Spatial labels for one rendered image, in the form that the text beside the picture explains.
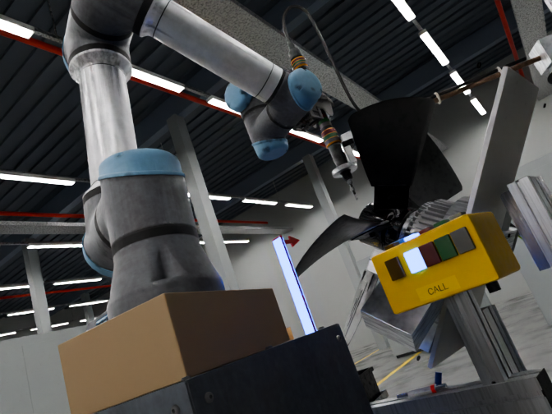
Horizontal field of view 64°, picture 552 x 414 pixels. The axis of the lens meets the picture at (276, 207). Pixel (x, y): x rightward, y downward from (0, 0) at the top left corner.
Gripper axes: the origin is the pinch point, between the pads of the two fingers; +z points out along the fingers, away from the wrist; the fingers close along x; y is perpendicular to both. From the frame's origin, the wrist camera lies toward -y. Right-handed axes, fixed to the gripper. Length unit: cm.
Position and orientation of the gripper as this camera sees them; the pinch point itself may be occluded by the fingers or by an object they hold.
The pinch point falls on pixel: (324, 107)
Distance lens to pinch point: 129.1
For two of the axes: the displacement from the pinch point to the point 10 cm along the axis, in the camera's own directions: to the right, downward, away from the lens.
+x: 6.5, -4.4, -6.2
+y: 3.4, 9.0, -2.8
